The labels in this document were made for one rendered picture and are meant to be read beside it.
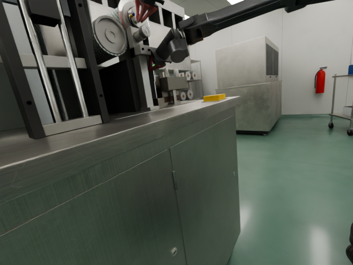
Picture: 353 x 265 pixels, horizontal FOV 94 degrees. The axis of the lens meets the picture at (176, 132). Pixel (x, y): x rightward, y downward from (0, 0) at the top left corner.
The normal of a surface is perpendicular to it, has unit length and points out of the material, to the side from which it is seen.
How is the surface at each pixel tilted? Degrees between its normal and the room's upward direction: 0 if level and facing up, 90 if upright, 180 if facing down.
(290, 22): 90
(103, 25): 90
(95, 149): 90
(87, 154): 90
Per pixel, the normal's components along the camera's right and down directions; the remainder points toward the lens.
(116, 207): 0.78, 0.04
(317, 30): -0.61, 0.26
